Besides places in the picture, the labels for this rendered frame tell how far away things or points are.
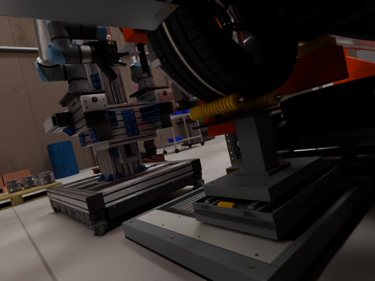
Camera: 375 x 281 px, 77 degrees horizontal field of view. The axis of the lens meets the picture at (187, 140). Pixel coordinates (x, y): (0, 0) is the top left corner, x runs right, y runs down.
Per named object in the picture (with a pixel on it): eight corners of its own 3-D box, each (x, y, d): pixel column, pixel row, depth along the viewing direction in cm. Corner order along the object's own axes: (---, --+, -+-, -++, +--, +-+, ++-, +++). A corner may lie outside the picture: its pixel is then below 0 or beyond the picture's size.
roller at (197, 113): (240, 107, 79) (236, 90, 79) (187, 122, 102) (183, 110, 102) (250, 106, 82) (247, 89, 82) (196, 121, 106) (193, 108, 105)
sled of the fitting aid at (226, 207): (278, 243, 66) (271, 209, 66) (196, 223, 94) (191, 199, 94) (342, 185, 97) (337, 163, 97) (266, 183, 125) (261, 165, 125)
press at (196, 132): (195, 145, 697) (175, 60, 688) (172, 149, 787) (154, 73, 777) (224, 136, 781) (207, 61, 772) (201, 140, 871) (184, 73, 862)
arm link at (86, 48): (83, 59, 93) (78, 67, 100) (95, 59, 96) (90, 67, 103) (79, 41, 93) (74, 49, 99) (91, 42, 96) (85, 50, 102)
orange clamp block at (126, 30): (155, 34, 86) (133, 33, 81) (145, 44, 92) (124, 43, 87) (151, 15, 86) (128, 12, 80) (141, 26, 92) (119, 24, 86)
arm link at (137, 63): (139, 76, 172) (135, 58, 172) (135, 81, 184) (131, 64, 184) (154, 74, 177) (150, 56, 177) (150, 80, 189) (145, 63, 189)
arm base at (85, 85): (66, 100, 150) (62, 84, 150) (90, 97, 160) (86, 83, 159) (72, 93, 138) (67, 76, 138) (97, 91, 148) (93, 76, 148)
